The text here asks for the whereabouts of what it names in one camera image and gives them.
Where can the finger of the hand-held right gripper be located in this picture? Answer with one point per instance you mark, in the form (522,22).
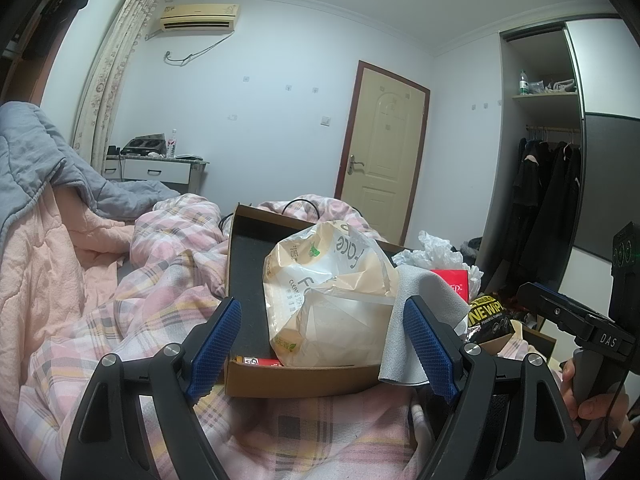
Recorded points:
(545,305)
(555,294)

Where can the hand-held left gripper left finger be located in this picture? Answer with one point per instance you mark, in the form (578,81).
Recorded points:
(215,350)

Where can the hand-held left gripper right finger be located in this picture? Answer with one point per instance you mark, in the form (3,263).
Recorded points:
(430,345)

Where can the small red white packet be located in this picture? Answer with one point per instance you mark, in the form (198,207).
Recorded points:
(257,361)

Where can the grey cloth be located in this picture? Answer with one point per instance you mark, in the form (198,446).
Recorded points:
(437,287)

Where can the black yellow snack packet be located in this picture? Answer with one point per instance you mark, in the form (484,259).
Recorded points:
(487,317)

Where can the red tissue packet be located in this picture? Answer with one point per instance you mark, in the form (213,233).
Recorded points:
(452,285)

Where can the brown cardboard box black lining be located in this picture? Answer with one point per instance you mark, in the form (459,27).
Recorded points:
(247,280)

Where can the white plastic bag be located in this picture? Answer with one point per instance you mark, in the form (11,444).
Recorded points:
(432,252)

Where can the beige face towel bag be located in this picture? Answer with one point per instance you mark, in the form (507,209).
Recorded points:
(325,310)

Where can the person's right hand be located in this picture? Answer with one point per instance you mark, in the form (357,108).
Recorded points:
(600,407)

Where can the pink plaid blanket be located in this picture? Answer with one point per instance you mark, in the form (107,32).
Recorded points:
(150,310)

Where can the row of hanging black clothes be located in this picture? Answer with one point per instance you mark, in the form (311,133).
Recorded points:
(555,195)

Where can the white wardrobe grey sliding door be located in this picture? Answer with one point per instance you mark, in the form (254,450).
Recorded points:
(615,180)

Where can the peach pink quilt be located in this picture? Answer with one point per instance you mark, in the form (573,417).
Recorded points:
(50,260)

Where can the white drawer desk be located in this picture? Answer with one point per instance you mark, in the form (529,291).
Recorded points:
(155,170)

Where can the white shelf clutter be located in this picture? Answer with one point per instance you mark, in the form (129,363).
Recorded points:
(555,86)

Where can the clear water bottle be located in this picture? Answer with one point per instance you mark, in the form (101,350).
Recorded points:
(173,144)

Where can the green label bottle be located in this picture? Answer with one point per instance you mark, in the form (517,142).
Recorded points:
(523,85)

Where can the black desktop device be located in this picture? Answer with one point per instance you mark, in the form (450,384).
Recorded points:
(145,147)

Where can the small black speaker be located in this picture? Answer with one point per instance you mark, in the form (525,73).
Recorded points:
(113,150)

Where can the grey quilt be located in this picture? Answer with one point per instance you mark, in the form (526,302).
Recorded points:
(30,150)

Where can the floral curtain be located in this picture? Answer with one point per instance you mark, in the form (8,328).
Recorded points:
(110,75)

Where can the wooden closet alcove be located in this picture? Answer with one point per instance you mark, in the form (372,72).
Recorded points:
(32,77)

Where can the cream air conditioner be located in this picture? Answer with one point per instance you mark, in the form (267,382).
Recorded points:
(200,17)

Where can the black hanging t-shirt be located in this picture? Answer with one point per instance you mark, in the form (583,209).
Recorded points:
(60,15)

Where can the cream door red frame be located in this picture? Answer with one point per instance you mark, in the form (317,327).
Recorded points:
(385,160)

